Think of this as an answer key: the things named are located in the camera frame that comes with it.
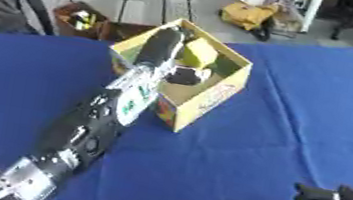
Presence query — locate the beige bag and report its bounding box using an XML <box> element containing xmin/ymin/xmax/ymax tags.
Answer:
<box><xmin>258</xmin><ymin>0</ymin><xmax>311</xmax><ymax>38</ymax></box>

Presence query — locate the yellow bag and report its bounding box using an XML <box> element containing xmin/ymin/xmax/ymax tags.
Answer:
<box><xmin>214</xmin><ymin>0</ymin><xmax>283</xmax><ymax>37</ymax></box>

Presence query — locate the brown cardboard box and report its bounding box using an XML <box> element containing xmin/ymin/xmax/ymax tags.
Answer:
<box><xmin>95</xmin><ymin>17</ymin><xmax>159</xmax><ymax>50</ymax></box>

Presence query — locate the yellow cardboard box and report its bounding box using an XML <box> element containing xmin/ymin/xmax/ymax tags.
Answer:
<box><xmin>96</xmin><ymin>7</ymin><xmax>260</xmax><ymax>144</ymax></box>

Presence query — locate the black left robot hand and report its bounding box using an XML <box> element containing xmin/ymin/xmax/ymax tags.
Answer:
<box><xmin>130</xmin><ymin>20</ymin><xmax>192</xmax><ymax>75</ymax></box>

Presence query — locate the yellow block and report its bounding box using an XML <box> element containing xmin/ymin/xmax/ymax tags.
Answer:
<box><xmin>178</xmin><ymin>34</ymin><xmax>223</xmax><ymax>73</ymax></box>

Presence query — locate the black and white soft toy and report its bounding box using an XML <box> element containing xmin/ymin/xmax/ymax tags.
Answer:
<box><xmin>161</xmin><ymin>62</ymin><xmax>216</xmax><ymax>91</ymax></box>

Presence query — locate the brown bag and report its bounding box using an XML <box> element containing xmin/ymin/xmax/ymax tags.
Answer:
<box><xmin>48</xmin><ymin>0</ymin><xmax>114</xmax><ymax>43</ymax></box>

